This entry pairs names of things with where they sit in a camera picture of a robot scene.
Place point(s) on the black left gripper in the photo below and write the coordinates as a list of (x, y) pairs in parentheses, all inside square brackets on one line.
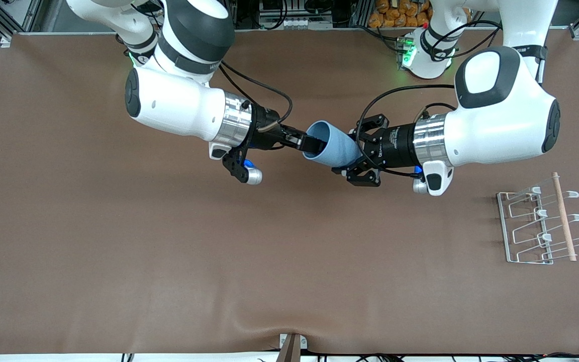
[(396, 146)]

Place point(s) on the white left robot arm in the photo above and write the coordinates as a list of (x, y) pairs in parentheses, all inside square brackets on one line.
[(495, 125)]

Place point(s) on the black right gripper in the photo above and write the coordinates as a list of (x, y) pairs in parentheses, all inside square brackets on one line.
[(265, 131)]

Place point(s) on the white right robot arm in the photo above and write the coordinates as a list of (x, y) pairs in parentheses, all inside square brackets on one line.
[(179, 105)]

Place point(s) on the pile of orange packets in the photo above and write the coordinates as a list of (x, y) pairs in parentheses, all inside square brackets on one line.
[(400, 12)]

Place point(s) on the brown table mat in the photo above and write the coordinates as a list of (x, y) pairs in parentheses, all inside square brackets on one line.
[(289, 241)]

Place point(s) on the metal table edge bracket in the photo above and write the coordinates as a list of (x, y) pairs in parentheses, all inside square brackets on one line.
[(293, 347)]

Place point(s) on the blue plastic cup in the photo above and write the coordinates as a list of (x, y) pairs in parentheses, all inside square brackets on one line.
[(337, 148)]

